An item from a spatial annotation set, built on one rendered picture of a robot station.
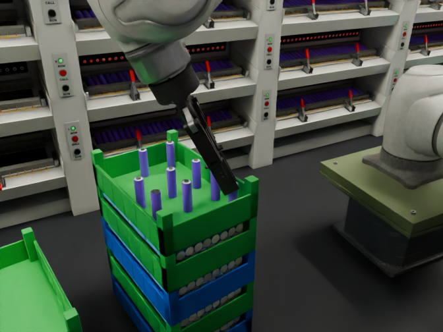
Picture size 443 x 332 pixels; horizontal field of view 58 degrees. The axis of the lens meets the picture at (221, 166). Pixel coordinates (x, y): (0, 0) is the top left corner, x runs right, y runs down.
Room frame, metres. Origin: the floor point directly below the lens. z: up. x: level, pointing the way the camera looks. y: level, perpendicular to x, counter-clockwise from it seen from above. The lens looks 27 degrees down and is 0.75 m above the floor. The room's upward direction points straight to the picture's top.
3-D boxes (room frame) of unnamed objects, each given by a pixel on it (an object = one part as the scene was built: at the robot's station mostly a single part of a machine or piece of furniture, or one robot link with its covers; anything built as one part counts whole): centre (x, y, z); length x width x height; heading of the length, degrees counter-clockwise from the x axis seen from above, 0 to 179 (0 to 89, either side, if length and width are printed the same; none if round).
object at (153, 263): (0.68, 0.10, 0.28); 0.30 x 0.20 x 0.08; 37
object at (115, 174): (0.68, 0.10, 0.36); 0.30 x 0.20 x 0.08; 37
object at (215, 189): (0.68, 0.01, 0.36); 0.02 x 0.02 x 0.06
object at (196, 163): (0.72, 0.05, 0.36); 0.02 x 0.02 x 0.06
